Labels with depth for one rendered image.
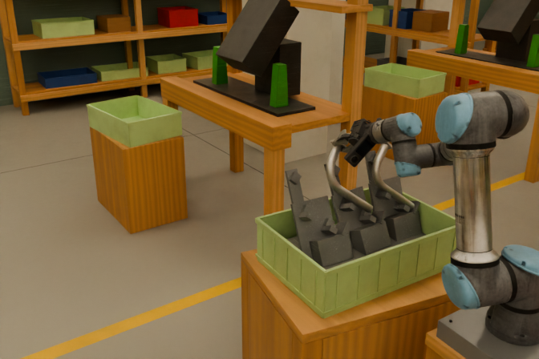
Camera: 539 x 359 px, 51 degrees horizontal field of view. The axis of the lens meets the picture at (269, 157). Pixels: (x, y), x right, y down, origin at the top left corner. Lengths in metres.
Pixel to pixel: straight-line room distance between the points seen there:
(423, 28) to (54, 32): 4.46
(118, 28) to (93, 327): 4.77
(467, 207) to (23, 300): 2.66
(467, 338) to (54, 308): 2.36
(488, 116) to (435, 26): 6.16
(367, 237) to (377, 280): 0.21
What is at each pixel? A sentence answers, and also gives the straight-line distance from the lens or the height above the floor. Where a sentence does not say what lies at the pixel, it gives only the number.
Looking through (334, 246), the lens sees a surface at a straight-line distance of 1.97.
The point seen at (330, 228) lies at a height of 0.96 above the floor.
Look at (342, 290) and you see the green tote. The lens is 1.81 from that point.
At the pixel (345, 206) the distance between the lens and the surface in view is 2.01.
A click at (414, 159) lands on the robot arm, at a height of 1.26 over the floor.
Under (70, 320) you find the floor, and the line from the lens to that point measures 3.28.
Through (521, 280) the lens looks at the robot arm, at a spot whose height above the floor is 1.10.
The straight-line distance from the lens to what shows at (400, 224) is 2.16.
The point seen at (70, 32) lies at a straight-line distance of 7.11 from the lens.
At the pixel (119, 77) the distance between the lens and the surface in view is 7.40.
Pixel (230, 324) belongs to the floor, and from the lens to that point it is 3.09.
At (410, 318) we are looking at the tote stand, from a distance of 1.96.
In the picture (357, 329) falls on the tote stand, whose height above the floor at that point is 0.75.
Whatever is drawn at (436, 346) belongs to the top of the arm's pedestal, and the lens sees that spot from 1.71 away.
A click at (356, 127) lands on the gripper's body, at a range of 1.93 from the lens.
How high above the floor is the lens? 1.87
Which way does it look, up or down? 21 degrees down
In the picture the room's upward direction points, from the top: straight up
